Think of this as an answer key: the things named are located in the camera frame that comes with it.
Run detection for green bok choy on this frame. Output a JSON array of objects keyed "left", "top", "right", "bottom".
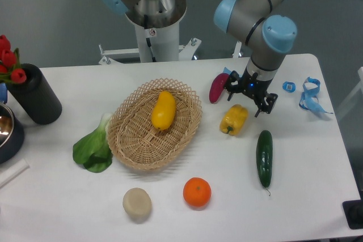
[{"left": 73, "top": 113, "right": 113, "bottom": 173}]

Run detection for green cucumber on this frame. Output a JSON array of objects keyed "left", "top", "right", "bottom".
[{"left": 256, "top": 130, "right": 273, "bottom": 196}]

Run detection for purple sweet potato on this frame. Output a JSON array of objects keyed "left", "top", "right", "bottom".
[{"left": 209, "top": 73, "right": 229, "bottom": 104}]

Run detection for woven wicker basket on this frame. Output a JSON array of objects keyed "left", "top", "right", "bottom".
[{"left": 107, "top": 79, "right": 202, "bottom": 171}]

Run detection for beige round potato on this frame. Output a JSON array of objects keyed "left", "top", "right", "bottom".
[{"left": 123, "top": 188, "right": 152, "bottom": 219}]

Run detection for blue ribbon lanyard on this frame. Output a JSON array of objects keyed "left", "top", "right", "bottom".
[{"left": 299, "top": 77, "right": 334, "bottom": 117}]

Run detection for black cylindrical vase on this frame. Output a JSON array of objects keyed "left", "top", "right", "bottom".
[{"left": 6, "top": 63, "right": 62, "bottom": 125}]

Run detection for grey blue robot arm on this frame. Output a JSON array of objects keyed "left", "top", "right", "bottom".
[{"left": 102, "top": 0, "right": 297, "bottom": 113}]

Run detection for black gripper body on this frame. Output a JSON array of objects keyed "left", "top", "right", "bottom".
[{"left": 239, "top": 69, "right": 272, "bottom": 100}]

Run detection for red artificial tulips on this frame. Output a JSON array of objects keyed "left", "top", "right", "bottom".
[{"left": 1, "top": 35, "right": 27, "bottom": 84}]

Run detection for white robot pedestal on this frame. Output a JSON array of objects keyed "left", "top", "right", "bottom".
[{"left": 102, "top": 0, "right": 202, "bottom": 63}]

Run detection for orange mandarin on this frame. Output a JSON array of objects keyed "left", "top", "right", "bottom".
[{"left": 183, "top": 177, "right": 212, "bottom": 208}]

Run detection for small blue badge clip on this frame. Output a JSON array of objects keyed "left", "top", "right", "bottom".
[{"left": 282, "top": 81, "right": 296, "bottom": 93}]

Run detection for black device at table edge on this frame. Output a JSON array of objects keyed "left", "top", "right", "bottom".
[{"left": 342, "top": 199, "right": 362, "bottom": 230}]

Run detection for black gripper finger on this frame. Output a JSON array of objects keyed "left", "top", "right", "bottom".
[
  {"left": 254, "top": 92, "right": 278, "bottom": 117},
  {"left": 224, "top": 70, "right": 240, "bottom": 101}
]

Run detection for white tube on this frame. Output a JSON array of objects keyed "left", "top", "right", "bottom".
[{"left": 0, "top": 159, "right": 29, "bottom": 188}]

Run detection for yellow mango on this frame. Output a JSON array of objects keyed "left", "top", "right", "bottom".
[{"left": 151, "top": 91, "right": 176, "bottom": 130}]

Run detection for yellow bell pepper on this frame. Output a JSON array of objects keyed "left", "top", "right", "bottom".
[{"left": 220, "top": 104, "right": 248, "bottom": 136}]

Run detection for dark metal bowl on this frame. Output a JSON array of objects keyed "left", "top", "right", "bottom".
[{"left": 1, "top": 103, "right": 25, "bottom": 164}]

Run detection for black cable on pedestal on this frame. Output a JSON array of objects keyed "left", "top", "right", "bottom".
[{"left": 143, "top": 15, "right": 157, "bottom": 63}]

